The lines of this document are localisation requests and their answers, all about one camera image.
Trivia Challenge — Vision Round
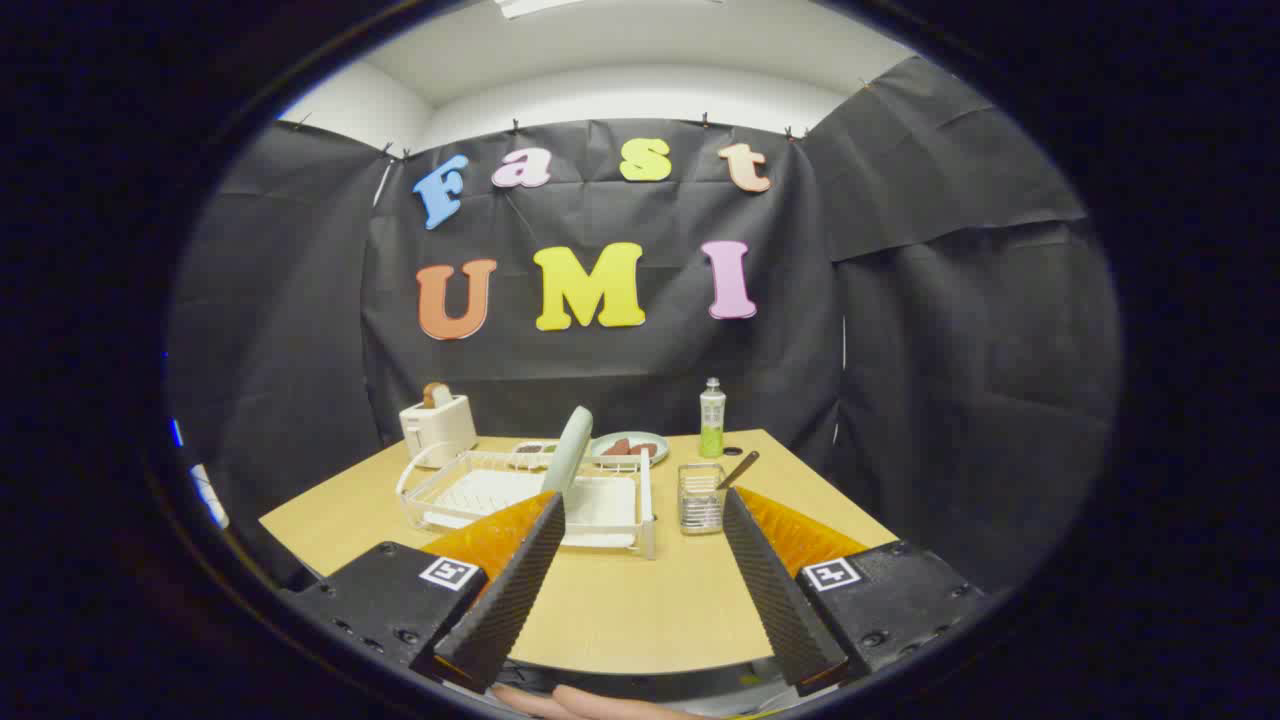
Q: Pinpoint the pale green serving dish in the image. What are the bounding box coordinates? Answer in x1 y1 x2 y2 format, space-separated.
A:
588 431 670 468

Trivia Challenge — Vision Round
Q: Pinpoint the white printed sheet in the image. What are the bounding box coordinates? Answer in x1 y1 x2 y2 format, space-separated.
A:
188 463 231 529

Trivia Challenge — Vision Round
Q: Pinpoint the green drink bottle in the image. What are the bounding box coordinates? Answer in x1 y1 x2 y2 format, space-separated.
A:
698 377 727 459

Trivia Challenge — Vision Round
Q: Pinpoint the metal wire basket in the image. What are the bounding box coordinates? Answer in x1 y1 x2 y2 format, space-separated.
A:
677 462 728 536

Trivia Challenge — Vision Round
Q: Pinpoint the black backdrop cloth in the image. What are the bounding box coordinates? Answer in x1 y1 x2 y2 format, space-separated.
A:
165 55 1121 601

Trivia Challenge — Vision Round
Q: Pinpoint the pale green plate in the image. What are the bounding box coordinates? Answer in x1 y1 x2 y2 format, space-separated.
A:
541 405 594 496

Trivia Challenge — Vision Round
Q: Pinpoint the white toaster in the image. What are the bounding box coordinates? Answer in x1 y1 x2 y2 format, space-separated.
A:
399 394 479 469

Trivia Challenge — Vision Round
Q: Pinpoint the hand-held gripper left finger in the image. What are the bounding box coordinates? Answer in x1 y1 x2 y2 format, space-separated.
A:
280 490 567 696

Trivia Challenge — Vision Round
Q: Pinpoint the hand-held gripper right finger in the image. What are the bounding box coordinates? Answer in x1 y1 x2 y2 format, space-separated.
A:
722 486 988 698

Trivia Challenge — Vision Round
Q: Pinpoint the white wire dish rack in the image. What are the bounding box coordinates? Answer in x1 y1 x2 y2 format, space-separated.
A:
396 440 658 561

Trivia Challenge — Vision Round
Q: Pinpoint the brown handled spoon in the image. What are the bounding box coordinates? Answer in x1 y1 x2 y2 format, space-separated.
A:
716 450 761 493

